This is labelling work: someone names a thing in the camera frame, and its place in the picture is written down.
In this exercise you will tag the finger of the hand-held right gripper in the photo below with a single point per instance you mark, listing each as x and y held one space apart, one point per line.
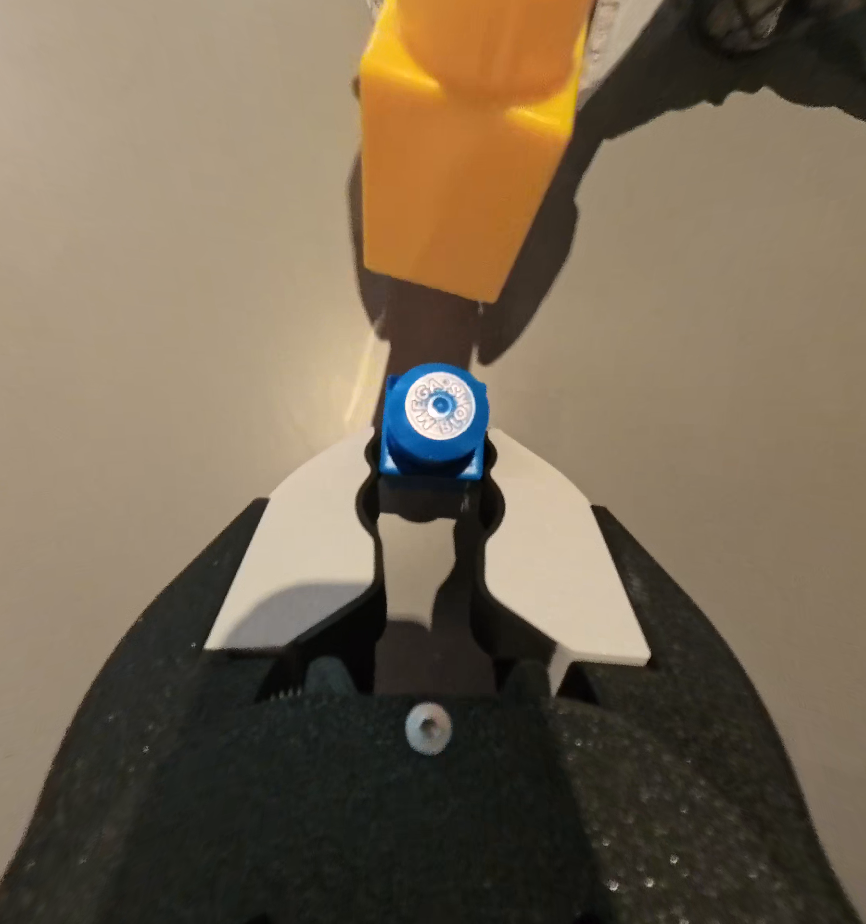
596 50

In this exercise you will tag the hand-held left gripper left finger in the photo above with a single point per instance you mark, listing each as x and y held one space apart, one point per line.
303 570

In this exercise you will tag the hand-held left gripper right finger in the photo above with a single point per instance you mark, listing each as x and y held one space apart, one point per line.
556 570

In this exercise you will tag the blue single-stud toy block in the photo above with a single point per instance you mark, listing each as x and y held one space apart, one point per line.
433 455

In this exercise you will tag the yellow toy block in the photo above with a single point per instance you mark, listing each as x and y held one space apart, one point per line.
462 195

